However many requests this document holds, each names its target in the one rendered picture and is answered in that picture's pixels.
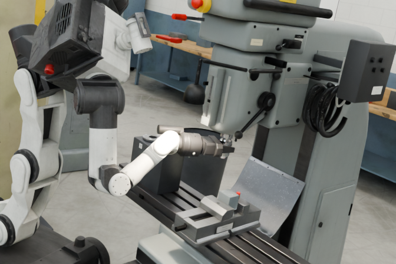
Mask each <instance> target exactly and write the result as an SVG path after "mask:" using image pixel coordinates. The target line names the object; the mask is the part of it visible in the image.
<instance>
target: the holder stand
mask: <svg viewBox="0 0 396 264"><path fill-rule="evenodd" d="M159 137H160V136H159V135H156V134H144V135H143V136H138V137H134V141H133V150H132V155H131V162H132V161H134V160H135V159H136V158H137V157H138V156H139V155H140V154H141V153H142V152H143V151H144V150H145V149H147V148H148V147H149V146H150V145H151V144H152V143H153V142H155V141H156V140H157V139H158V138H159ZM183 161H184V156H179V155H178V153H174V154H172V155H167V156H166V157H165V158H164V159H162V160H161V161H160V162H159V163H158V164H157V165H156V166H154V167H153V168H152V169H151V170H150V171H149V172H148V173H147V174H146V175H145V176H144V177H143V178H142V180H141V181H140V183H141V184H142V185H144V186H145V187H147V188H148V189H149V190H151V191H152V192H153V193H155V194H156V195H159V194H165V193H170V192H175V191H178V190H179V185H180V178H181V175H182V168H183Z"/></svg>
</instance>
